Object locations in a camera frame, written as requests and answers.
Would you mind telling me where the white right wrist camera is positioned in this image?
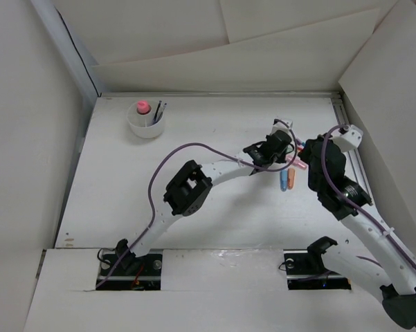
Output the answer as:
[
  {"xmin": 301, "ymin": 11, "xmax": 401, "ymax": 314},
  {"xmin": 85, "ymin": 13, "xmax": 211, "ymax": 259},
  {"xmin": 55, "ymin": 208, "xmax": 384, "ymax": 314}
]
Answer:
[{"xmin": 331, "ymin": 124, "xmax": 363, "ymax": 153}]

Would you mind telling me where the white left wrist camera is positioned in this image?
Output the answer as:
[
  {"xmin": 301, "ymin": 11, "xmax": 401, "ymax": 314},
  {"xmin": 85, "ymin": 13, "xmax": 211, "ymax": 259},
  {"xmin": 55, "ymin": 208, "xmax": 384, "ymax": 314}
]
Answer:
[{"xmin": 270, "ymin": 119, "xmax": 293, "ymax": 136}]

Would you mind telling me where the blue highlighter marker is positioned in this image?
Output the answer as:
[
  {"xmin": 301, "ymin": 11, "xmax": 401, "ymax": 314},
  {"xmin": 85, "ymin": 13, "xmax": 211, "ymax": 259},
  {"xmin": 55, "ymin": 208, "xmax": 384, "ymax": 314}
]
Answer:
[{"xmin": 280, "ymin": 169, "xmax": 288, "ymax": 192}]

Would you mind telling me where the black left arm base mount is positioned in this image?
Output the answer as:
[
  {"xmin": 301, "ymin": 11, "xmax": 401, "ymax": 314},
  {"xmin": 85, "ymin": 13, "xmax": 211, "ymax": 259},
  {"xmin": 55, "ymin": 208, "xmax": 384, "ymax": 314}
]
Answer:
[{"xmin": 96, "ymin": 239, "xmax": 163, "ymax": 291}]

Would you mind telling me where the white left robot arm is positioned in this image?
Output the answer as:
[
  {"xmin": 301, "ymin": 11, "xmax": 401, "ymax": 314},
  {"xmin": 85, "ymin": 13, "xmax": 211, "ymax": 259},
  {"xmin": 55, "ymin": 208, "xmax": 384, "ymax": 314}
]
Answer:
[{"xmin": 115, "ymin": 129, "xmax": 296, "ymax": 275}]

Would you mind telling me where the aluminium rail right edge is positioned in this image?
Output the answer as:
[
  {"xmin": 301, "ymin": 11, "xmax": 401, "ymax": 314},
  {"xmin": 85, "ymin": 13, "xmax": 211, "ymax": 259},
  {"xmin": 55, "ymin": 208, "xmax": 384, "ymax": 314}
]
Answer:
[{"xmin": 331, "ymin": 93, "xmax": 376, "ymax": 208}]

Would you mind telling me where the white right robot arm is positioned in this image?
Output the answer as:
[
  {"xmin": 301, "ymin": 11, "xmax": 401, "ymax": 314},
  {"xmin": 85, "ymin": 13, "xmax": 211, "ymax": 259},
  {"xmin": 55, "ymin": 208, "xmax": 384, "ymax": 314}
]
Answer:
[{"xmin": 298, "ymin": 134, "xmax": 416, "ymax": 329}]

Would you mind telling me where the orange highlighter marker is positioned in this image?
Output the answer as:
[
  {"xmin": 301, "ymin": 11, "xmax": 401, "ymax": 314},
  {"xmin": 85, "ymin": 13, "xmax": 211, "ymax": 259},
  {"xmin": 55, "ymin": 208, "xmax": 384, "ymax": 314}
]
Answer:
[{"xmin": 287, "ymin": 168, "xmax": 296, "ymax": 190}]

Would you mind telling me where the blue ballpoint pen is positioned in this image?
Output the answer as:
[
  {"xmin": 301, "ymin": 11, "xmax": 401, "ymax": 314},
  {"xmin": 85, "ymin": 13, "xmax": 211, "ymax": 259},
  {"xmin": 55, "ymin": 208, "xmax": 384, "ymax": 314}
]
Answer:
[{"xmin": 153, "ymin": 100, "xmax": 167, "ymax": 125}]

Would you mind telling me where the pink capped glue bottle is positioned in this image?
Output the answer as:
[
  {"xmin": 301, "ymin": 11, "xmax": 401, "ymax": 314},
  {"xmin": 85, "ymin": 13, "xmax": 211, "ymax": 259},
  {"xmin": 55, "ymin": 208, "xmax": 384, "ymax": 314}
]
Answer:
[{"xmin": 136, "ymin": 100, "xmax": 151, "ymax": 116}]

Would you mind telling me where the pink highlighter marker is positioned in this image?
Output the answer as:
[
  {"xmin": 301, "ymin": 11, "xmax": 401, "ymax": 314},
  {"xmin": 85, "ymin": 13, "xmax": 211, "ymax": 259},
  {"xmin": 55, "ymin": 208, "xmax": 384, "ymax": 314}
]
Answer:
[{"xmin": 286, "ymin": 156, "xmax": 308, "ymax": 170}]

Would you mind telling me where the white round divided container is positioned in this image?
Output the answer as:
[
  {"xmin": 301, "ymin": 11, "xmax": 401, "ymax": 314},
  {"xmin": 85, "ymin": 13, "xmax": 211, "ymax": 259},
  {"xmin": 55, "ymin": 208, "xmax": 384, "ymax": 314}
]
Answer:
[{"xmin": 127, "ymin": 100, "xmax": 165, "ymax": 139}]

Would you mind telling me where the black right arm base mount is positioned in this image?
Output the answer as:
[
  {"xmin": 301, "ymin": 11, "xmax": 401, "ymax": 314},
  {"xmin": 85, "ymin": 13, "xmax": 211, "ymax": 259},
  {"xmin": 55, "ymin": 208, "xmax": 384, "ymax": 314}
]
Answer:
[{"xmin": 278, "ymin": 237, "xmax": 352, "ymax": 291}]

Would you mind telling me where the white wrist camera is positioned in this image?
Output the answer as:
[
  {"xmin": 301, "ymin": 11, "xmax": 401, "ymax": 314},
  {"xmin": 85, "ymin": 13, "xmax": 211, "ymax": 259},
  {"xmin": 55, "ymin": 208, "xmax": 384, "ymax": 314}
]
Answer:
[
  {"xmin": 331, "ymin": 124, "xmax": 363, "ymax": 153},
  {"xmin": 270, "ymin": 119, "xmax": 293, "ymax": 136}
]

